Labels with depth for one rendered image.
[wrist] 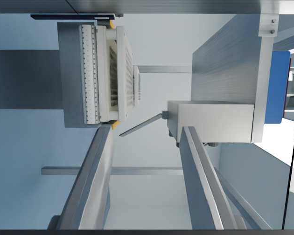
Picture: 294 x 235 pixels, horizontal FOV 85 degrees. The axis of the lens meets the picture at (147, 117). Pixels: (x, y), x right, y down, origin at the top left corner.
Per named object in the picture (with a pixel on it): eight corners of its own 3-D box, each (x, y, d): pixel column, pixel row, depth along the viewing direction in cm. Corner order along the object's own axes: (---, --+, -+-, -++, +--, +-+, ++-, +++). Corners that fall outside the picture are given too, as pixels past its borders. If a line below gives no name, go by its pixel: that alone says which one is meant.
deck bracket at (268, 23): (259, 35, 38) (278, 35, 38) (261, 12, 37) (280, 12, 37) (257, 36, 39) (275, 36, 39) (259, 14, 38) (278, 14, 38)
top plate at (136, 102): (134, 106, 99) (137, 106, 99) (134, 65, 96) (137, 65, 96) (136, 104, 124) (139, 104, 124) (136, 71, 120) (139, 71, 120)
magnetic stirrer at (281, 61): (255, 129, 45) (287, 129, 45) (264, 50, 42) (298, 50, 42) (222, 118, 65) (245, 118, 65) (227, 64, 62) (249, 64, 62)
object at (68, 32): (64, 127, 46) (99, 127, 46) (56, 21, 42) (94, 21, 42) (125, 102, 175) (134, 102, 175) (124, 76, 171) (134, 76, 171)
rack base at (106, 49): (99, 121, 44) (108, 121, 44) (95, 25, 40) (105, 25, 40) (116, 111, 68) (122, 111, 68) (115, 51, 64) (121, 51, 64)
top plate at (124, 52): (118, 121, 44) (125, 121, 44) (115, 25, 40) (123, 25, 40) (128, 111, 68) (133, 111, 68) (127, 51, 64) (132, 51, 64)
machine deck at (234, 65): (247, 142, 43) (262, 143, 43) (262, -14, 37) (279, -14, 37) (188, 114, 104) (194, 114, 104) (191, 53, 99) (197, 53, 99)
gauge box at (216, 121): (176, 143, 43) (250, 143, 43) (178, 103, 41) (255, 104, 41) (166, 126, 65) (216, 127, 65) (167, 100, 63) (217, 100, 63)
